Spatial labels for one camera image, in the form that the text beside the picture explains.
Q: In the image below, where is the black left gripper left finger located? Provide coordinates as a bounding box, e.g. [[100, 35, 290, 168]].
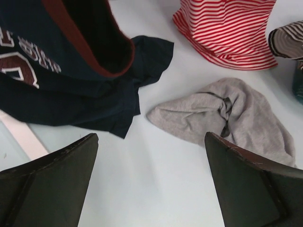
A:
[[0, 133, 98, 227]]

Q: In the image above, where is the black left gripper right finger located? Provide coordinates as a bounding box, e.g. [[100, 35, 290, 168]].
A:
[[205, 132, 303, 227]]

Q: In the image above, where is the grey tank top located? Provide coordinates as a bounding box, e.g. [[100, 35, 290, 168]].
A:
[[146, 78, 295, 167]]

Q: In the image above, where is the navy blue tank top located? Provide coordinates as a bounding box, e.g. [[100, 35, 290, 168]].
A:
[[0, 0, 174, 138]]

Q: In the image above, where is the red white striped tank top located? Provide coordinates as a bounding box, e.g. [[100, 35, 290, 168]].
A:
[[172, 0, 277, 71]]

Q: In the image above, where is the white rack foot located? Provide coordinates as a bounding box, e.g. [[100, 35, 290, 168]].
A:
[[0, 111, 49, 161]]

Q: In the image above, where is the teal translucent plastic basket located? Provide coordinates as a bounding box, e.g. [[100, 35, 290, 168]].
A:
[[292, 61, 303, 104]]

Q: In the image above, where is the black white striped garment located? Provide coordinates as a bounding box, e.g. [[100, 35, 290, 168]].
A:
[[268, 21, 303, 70]]

